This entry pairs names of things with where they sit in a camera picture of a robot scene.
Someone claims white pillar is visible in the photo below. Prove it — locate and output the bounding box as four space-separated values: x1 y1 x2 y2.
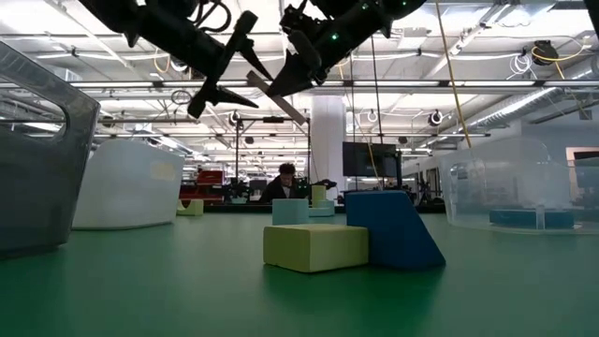
310 95 348 202

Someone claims green table mat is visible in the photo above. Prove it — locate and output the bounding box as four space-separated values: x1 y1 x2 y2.
0 212 599 337

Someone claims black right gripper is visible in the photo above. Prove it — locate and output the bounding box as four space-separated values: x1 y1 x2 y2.
266 4 389 98

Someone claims black hanging cable ring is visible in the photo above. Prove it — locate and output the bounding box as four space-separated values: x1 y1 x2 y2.
170 89 194 107

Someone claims long wooden block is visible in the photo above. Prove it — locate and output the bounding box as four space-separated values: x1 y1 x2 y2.
246 69 309 126

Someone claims white cable coil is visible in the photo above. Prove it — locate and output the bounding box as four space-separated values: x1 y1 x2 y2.
508 53 533 76

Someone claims clear plastic bin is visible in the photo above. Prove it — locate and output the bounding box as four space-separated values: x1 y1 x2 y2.
438 137 599 235

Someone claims red cabinet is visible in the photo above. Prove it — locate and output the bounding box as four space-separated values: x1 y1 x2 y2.
179 168 226 203

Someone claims dark smoky plastic bin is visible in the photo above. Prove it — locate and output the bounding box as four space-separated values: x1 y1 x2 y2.
0 40 102 260

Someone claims yellow square block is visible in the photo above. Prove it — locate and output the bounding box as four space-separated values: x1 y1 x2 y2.
262 223 371 274

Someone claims white opaque plastic bin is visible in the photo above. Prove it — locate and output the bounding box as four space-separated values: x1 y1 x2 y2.
71 139 186 231

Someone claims blue rectangular block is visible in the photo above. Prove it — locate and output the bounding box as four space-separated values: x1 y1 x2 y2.
489 209 576 230

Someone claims black frame stand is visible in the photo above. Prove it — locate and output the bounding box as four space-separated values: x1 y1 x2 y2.
233 116 313 203

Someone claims yellow arch block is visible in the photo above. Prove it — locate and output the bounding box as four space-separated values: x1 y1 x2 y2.
176 198 205 217

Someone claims black monitor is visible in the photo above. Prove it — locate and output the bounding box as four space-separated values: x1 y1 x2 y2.
342 141 402 178

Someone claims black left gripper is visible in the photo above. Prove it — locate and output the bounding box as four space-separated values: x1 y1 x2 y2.
139 9 275 118

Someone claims person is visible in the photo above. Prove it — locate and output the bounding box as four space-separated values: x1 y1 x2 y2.
259 162 305 205

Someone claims blue wedge block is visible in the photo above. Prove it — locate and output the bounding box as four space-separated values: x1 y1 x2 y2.
344 189 447 271

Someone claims yellow hanging cable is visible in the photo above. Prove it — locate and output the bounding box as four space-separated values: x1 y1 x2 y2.
366 139 381 191
434 0 474 150

